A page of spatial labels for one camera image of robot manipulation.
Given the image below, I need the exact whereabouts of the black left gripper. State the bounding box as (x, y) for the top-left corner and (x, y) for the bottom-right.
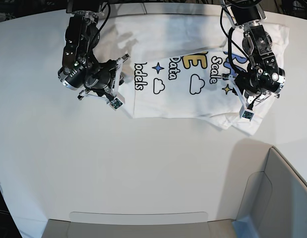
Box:
(224, 72), (280, 104)

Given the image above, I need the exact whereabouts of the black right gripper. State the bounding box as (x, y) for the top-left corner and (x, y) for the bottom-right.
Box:
(77, 54), (130, 100)

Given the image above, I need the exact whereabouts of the white t-shirt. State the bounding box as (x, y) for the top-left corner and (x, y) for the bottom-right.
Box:
(116, 15), (275, 135)

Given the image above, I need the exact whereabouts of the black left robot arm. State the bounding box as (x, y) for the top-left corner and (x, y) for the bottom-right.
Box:
(220, 0), (285, 100)

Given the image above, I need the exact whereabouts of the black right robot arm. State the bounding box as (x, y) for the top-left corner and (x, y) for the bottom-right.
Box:
(58, 0), (129, 102)

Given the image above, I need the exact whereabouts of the grey box right side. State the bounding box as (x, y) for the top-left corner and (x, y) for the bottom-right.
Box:
(232, 147), (307, 238)

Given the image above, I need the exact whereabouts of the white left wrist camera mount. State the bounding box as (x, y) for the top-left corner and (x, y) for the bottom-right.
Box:
(229, 79), (263, 122)

